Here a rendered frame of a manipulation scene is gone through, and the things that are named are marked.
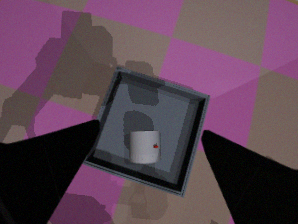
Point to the grey cylinder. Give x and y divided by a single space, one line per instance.
144 147

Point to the grey square tray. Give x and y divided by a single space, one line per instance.
138 102

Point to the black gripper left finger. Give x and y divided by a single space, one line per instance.
35 173

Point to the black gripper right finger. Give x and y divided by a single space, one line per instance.
257 190

